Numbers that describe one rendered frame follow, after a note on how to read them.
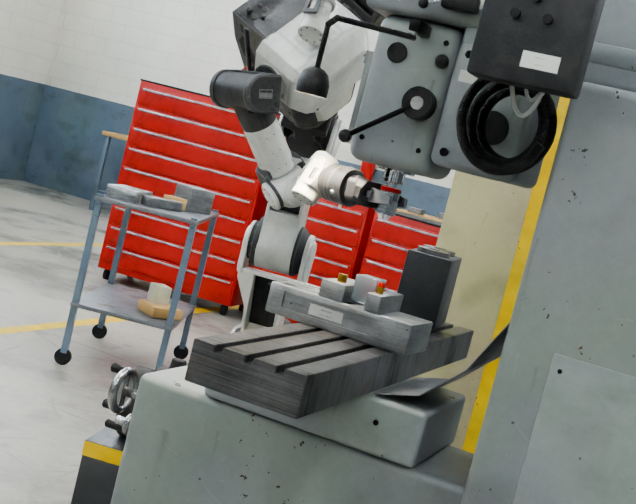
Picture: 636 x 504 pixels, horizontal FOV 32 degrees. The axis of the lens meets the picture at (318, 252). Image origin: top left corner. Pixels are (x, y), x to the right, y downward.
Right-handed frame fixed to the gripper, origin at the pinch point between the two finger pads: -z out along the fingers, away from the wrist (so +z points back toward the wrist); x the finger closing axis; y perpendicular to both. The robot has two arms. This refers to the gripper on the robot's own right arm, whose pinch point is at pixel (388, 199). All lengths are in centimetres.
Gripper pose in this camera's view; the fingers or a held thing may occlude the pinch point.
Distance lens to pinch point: 248.4
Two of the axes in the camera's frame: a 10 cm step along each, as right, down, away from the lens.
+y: -2.5, 9.6, 1.1
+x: 6.7, 0.9, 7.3
